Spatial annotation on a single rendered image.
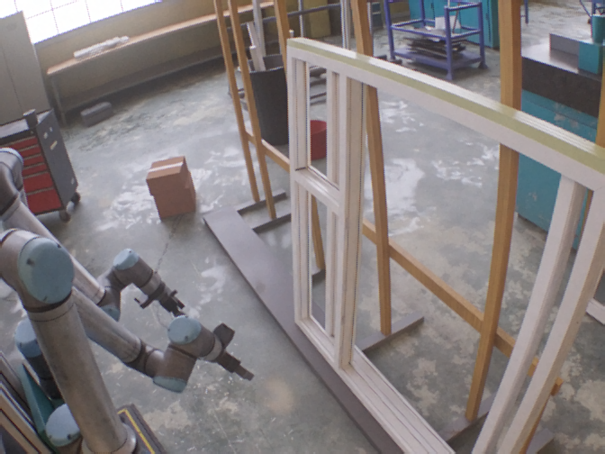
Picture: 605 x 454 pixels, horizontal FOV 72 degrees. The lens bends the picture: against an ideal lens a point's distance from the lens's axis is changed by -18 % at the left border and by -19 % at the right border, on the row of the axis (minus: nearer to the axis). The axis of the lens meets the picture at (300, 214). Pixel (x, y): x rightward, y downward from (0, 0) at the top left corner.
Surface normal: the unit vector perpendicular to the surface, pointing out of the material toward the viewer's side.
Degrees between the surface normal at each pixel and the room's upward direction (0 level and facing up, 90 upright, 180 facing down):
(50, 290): 83
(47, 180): 90
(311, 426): 0
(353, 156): 90
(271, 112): 94
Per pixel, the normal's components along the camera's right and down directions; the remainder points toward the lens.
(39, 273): 0.87, 0.01
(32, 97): 0.46, 0.42
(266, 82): -0.08, 0.60
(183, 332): -0.29, -0.61
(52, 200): 0.11, 0.52
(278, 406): -0.14, -0.83
